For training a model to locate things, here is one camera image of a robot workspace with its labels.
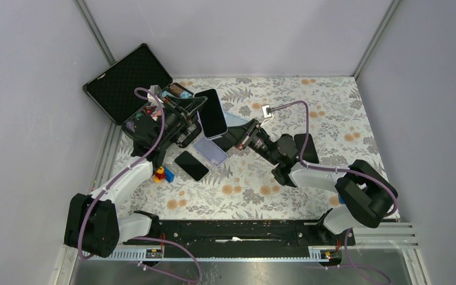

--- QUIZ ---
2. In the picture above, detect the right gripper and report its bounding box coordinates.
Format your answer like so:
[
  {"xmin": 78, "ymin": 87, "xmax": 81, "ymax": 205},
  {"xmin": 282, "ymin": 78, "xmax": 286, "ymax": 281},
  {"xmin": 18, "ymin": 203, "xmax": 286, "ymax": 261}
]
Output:
[{"xmin": 217, "ymin": 118, "xmax": 280, "ymax": 166}]

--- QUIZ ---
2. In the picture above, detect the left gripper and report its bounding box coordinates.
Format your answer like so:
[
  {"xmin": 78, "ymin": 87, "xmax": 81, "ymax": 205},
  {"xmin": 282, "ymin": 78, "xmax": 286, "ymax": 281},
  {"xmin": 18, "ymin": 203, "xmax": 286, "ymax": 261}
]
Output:
[{"xmin": 154, "ymin": 94, "xmax": 210, "ymax": 147}]

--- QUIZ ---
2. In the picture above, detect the light blue phone case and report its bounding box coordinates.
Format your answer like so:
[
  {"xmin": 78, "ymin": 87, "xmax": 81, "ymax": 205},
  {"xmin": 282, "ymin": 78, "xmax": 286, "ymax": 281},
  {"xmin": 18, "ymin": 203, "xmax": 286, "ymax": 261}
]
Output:
[{"xmin": 223, "ymin": 112, "xmax": 248, "ymax": 127}]

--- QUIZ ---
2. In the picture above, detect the lilac phone case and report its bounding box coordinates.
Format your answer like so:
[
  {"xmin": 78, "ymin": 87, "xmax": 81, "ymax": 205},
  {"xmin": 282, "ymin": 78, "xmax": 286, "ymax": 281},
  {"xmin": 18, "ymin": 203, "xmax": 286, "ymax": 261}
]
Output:
[{"xmin": 194, "ymin": 137, "xmax": 228, "ymax": 167}]

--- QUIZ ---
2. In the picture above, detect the black phone without case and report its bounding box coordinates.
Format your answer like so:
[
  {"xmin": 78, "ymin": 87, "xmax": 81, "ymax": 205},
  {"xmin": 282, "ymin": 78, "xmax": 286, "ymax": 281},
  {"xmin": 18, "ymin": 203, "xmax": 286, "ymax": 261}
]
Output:
[{"xmin": 293, "ymin": 134, "xmax": 319, "ymax": 164}]

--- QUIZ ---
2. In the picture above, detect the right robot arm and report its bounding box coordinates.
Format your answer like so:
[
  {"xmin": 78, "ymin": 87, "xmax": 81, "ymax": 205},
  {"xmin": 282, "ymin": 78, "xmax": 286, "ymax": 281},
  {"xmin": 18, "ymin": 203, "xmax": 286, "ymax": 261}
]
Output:
[{"xmin": 215, "ymin": 119, "xmax": 398, "ymax": 245}]

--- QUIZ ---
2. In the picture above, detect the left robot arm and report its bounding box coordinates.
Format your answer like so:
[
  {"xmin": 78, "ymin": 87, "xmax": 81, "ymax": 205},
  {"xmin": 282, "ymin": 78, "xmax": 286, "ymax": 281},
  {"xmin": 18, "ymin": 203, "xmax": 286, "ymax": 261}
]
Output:
[{"xmin": 64, "ymin": 96, "xmax": 206, "ymax": 259}]

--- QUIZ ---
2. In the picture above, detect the black poker chip case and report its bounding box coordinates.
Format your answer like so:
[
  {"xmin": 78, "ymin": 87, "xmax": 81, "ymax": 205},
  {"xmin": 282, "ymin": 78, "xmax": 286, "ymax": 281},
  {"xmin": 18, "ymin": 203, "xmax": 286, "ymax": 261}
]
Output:
[{"xmin": 83, "ymin": 43, "xmax": 203, "ymax": 148}]

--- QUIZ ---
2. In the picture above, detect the red toy brick car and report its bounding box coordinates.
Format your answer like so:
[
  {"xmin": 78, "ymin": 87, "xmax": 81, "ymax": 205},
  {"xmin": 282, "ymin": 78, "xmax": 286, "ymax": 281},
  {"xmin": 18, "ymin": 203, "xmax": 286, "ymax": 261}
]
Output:
[{"xmin": 153, "ymin": 166, "xmax": 175, "ymax": 183}]

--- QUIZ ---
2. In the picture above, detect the floral table mat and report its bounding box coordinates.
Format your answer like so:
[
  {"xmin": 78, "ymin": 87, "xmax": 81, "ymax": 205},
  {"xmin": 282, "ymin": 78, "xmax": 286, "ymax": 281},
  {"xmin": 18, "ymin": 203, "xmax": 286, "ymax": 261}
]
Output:
[{"xmin": 118, "ymin": 77, "xmax": 385, "ymax": 220}]

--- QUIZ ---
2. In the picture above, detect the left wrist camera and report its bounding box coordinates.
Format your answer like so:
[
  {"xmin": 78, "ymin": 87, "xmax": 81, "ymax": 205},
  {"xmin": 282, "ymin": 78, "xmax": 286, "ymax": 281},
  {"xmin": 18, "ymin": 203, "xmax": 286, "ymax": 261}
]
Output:
[{"xmin": 147, "ymin": 85, "xmax": 163, "ymax": 106}]

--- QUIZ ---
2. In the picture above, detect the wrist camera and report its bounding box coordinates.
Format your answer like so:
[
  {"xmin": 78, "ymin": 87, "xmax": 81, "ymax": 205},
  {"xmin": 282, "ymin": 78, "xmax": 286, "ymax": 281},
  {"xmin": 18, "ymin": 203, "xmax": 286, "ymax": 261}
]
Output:
[
  {"xmin": 147, "ymin": 85, "xmax": 163, "ymax": 106},
  {"xmin": 261, "ymin": 104, "xmax": 274, "ymax": 126}
]

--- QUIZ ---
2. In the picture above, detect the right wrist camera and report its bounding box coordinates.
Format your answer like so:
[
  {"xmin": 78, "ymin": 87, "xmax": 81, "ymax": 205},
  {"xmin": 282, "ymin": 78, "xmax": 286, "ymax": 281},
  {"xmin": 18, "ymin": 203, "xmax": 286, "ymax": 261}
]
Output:
[{"xmin": 261, "ymin": 104, "xmax": 274, "ymax": 126}]

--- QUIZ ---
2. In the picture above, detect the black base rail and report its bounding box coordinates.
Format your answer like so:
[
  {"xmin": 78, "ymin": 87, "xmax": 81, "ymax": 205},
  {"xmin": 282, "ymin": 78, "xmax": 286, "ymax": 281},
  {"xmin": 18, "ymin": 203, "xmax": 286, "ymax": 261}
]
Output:
[{"xmin": 126, "ymin": 220, "xmax": 355, "ymax": 259}]

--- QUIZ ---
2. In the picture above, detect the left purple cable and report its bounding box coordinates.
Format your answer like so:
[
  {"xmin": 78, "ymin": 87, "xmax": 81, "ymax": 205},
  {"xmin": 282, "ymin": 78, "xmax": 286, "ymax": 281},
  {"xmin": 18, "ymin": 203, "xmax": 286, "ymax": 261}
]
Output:
[{"xmin": 77, "ymin": 87, "xmax": 203, "ymax": 285}]

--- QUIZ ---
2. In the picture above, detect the purple cable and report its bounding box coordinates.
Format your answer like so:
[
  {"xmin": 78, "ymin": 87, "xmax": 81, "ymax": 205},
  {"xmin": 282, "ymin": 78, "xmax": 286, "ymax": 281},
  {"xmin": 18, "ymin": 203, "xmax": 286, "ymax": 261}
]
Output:
[
  {"xmin": 269, "ymin": 100, "xmax": 400, "ymax": 285},
  {"xmin": 77, "ymin": 87, "xmax": 203, "ymax": 285}
]

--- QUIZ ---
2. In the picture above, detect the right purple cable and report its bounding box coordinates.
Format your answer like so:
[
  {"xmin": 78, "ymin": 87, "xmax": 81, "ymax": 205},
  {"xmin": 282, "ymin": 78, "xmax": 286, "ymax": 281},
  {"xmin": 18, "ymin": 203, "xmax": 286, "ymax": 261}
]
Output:
[{"xmin": 269, "ymin": 100, "xmax": 400, "ymax": 285}]

